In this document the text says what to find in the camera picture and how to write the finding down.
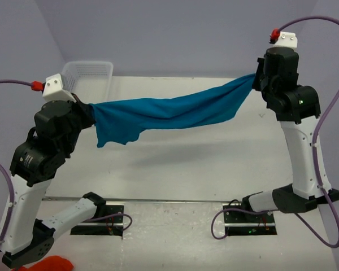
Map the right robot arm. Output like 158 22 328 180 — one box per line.
242 47 339 213

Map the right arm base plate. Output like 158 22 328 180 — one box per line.
223 211 277 237

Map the orange t shirt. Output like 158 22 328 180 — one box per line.
18 256 74 271

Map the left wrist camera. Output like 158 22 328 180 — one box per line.
31 73 76 102

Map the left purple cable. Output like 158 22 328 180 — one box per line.
0 79 133 255

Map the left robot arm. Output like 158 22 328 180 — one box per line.
0 94 106 269

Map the blue t shirt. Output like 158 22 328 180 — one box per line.
90 74 255 148

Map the white plastic basket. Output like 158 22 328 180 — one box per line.
61 61 114 103

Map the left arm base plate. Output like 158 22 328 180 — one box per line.
70 203 124 237

